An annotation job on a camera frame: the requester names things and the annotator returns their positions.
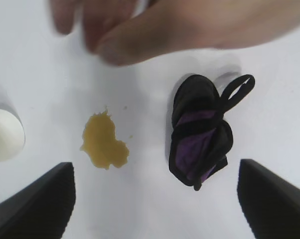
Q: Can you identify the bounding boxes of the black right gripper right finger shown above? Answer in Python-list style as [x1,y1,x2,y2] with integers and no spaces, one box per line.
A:
[237,158,300,239]

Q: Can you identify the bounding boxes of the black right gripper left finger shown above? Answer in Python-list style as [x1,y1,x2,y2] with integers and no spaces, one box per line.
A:
[0,161,76,239]

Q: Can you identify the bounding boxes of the white paper cup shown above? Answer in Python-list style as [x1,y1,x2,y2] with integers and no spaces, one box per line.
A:
[0,109,25,163]

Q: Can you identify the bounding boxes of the person's bare hand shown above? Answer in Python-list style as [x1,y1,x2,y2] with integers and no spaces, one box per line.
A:
[50,0,300,67]

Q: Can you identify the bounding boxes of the black and purple cloth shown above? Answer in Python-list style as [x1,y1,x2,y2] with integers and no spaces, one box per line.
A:
[167,74,256,192]

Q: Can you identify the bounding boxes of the yellow liquid spill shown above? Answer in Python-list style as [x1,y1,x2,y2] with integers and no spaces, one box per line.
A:
[79,107,130,170]

